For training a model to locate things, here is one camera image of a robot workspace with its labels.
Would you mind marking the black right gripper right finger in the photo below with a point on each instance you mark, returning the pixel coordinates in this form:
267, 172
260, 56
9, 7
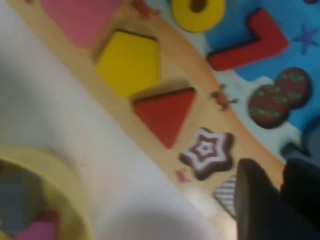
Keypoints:
302, 200

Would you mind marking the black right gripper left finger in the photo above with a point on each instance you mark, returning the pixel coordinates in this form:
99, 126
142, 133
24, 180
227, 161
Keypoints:
260, 205

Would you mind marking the red triangle piece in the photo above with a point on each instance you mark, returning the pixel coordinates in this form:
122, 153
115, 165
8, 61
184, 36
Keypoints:
167, 112

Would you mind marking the colourful wooden puzzle board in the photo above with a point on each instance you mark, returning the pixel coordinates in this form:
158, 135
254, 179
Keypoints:
180, 62

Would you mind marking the yellow pentagon piece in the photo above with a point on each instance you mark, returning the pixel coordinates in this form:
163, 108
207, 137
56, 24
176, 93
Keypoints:
130, 65

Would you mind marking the yellow plastic bowl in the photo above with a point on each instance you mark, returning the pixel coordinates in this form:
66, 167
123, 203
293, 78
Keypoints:
62, 175

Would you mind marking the magenta rectangle piece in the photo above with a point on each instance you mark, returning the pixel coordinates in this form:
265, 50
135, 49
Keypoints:
35, 230

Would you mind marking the pink trapezoid piece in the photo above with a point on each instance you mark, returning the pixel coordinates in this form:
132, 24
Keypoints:
77, 22

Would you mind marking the red number seven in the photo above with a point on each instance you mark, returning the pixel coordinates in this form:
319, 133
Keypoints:
265, 35

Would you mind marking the yellow number six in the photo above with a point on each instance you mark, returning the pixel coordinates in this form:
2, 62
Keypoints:
182, 17

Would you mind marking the dark teal diamond block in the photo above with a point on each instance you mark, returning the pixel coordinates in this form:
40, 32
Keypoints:
15, 200

